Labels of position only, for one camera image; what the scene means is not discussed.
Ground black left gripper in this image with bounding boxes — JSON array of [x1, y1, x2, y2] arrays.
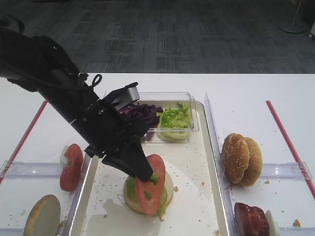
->
[[71, 99, 153, 182]]

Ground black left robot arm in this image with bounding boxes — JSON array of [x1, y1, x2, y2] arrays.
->
[[0, 14, 153, 181]]

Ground green lettuce leaf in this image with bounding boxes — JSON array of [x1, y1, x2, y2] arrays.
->
[[124, 173, 173, 220]]

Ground remaining tomato slice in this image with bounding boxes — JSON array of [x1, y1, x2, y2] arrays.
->
[[60, 144, 84, 192]]

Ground shredded green lettuce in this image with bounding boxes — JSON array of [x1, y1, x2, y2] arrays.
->
[[159, 103, 190, 129]]

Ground brown meat patty stack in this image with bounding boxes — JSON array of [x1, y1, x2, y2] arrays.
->
[[234, 203, 270, 236]]

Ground bun bottom on tray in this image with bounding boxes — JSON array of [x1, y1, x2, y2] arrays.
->
[[123, 172, 174, 220]]

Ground shredded purple cabbage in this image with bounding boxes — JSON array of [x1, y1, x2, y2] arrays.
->
[[119, 103, 163, 128]]

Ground clear plastic container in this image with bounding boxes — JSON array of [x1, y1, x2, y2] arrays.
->
[[120, 92, 199, 143]]

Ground white pusher block left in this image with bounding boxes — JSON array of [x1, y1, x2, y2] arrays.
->
[[60, 146, 68, 169]]

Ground white parchment paper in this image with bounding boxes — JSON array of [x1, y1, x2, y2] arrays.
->
[[81, 162, 218, 236]]

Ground metal serving tray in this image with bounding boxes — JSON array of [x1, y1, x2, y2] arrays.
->
[[63, 102, 229, 236]]

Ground bun bottom standing left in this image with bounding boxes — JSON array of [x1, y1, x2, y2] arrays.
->
[[23, 195, 61, 236]]

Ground sesame bun top, outer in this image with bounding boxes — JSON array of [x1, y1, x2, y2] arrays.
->
[[221, 133, 250, 184]]

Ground sesame bun , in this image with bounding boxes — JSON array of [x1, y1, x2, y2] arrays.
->
[[221, 133, 250, 184], [241, 137, 263, 187]]

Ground sesame bun top, inner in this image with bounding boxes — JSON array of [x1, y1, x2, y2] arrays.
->
[[241, 137, 263, 187]]

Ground white pusher block patty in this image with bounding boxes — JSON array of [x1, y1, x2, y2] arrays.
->
[[265, 210, 281, 236]]

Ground white stand base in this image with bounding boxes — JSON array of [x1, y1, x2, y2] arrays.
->
[[279, 0, 307, 34]]

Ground clear left long rail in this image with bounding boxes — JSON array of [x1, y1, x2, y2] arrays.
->
[[61, 155, 98, 236]]

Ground clear long rail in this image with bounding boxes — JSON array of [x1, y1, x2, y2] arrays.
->
[[204, 93, 239, 236], [61, 155, 98, 236]]

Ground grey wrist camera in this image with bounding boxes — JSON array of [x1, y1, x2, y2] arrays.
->
[[102, 82, 140, 111]]

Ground left red rail strip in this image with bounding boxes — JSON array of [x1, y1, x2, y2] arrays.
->
[[0, 100, 48, 183]]

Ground red rail strip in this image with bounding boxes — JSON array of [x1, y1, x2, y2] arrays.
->
[[0, 100, 48, 183], [266, 100, 315, 198]]

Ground clear left upper divider rail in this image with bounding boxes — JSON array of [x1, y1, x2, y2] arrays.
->
[[0, 161, 63, 178]]

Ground clear divider rail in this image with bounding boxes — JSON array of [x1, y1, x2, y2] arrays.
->
[[260, 162, 313, 180], [0, 161, 63, 178]]

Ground clear right long rail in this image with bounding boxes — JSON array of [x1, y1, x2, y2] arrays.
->
[[204, 93, 239, 236]]

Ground right red rail strip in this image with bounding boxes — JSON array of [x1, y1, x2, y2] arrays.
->
[[266, 100, 315, 198]]

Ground clear right upper divider rail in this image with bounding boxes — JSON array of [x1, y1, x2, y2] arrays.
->
[[260, 162, 313, 180]]

